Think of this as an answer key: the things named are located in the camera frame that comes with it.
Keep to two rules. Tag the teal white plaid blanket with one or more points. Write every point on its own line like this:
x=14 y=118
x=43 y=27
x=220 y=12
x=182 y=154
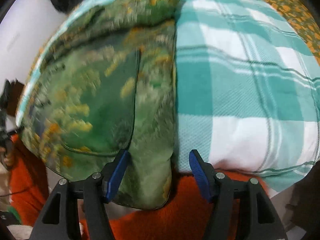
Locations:
x=247 y=90

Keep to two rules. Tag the orange floral green bedspread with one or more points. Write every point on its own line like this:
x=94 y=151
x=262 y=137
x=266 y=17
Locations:
x=302 y=21

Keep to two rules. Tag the orange red fleece garment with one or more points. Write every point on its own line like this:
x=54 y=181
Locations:
x=184 y=217

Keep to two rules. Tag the green landscape print jacket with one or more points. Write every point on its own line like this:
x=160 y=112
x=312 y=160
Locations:
x=108 y=83

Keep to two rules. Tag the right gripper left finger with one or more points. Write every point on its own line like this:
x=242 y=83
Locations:
x=59 y=217

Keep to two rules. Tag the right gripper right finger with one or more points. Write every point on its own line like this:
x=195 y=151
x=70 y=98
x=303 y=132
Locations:
x=257 y=217

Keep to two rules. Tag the dark brown wooden drawer cabinet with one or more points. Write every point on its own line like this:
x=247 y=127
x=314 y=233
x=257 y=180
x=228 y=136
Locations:
x=15 y=91

